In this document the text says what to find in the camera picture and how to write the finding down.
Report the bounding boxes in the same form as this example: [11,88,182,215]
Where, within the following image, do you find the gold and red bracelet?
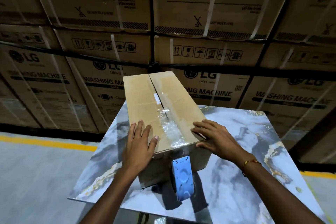
[242,159,262,177]

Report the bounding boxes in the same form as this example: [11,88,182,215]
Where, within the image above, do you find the person's left hand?
[122,120,160,177]

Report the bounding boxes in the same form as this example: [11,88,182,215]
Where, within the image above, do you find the clear packing tape strip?
[156,85,190,156]

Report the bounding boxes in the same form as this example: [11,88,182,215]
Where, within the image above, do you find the blue tape dispenser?
[172,155,195,201]

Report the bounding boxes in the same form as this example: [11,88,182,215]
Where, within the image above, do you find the stack of large printed cartons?
[0,0,336,164]

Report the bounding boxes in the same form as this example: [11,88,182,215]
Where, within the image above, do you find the person's right forearm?
[239,159,327,224]

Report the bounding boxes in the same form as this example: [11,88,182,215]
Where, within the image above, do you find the person's left forearm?
[78,167,139,224]

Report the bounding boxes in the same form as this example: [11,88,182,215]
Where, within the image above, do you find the plain brown cardboard box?
[122,71,212,189]

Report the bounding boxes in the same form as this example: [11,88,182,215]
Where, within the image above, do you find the person's right hand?
[191,120,246,166]

